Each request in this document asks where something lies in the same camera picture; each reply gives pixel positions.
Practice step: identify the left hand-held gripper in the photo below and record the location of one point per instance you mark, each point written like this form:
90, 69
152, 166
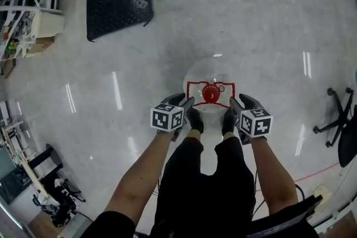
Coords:
167, 120

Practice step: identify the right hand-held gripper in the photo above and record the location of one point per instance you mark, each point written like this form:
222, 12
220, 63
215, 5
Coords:
256, 124

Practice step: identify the person's right forearm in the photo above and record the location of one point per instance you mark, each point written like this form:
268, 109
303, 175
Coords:
274, 175

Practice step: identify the person's left forearm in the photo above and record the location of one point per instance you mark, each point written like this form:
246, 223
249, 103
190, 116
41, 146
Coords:
139, 175

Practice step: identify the person's right black shoe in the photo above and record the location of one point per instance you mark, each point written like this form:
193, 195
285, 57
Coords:
228, 121

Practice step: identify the person's black shoe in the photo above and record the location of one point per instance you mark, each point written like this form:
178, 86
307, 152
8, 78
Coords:
195, 121
228, 121

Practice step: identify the person's left black shoe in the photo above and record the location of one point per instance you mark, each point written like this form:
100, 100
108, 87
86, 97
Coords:
195, 121

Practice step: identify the black mesh office chair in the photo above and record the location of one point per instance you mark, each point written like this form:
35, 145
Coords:
340, 120

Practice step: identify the person's black clothing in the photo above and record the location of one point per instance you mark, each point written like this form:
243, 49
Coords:
206, 198

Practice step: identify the black flat tablet case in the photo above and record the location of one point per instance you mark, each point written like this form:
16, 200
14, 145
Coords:
290, 220

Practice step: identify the round wooden table black base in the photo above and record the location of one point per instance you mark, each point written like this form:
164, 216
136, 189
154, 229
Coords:
53, 159

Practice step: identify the black folded stand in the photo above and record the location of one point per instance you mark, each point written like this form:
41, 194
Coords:
64, 198

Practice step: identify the small brown cardboard box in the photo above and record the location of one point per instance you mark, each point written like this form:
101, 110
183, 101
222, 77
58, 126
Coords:
39, 46

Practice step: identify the white metal shelving rack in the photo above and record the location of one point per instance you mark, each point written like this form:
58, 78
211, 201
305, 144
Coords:
16, 8

